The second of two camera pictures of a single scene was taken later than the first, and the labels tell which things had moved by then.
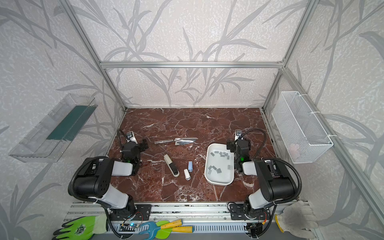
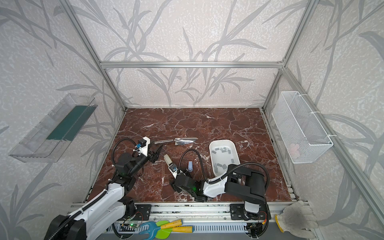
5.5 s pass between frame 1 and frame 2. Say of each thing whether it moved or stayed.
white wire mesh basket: stayed
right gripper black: moved
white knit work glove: stayed
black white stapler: stayed
